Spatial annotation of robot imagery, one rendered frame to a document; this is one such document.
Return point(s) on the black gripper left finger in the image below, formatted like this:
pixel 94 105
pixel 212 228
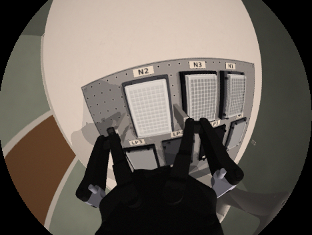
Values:
pixel 92 187

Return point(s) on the grey push-button control panel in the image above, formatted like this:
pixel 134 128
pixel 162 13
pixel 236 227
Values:
pixel 203 176

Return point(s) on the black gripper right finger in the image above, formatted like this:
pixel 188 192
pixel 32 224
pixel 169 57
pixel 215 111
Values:
pixel 226 174

